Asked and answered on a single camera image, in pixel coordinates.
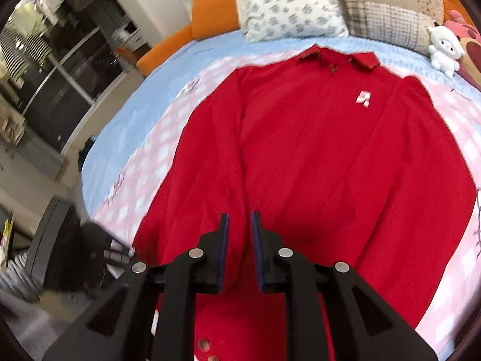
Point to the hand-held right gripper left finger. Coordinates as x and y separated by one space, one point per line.
224 240

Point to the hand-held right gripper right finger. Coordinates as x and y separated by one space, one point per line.
257 248

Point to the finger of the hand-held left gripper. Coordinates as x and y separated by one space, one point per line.
118 256

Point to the red jacket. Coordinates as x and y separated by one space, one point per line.
300 139

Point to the pink cartoon cat printed blanket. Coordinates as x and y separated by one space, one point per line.
158 158

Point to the dark glass sliding door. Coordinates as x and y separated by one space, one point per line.
75 82

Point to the light blue bed sheet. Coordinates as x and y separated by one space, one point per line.
150 94

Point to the striped hanging garment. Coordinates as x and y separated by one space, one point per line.
18 56

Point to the white floral pillow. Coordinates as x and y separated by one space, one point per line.
289 3

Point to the beige patchwork pillow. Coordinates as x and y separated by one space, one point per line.
387 18

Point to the white plush toy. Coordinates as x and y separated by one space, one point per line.
445 45

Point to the pink plush toy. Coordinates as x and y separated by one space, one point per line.
471 41

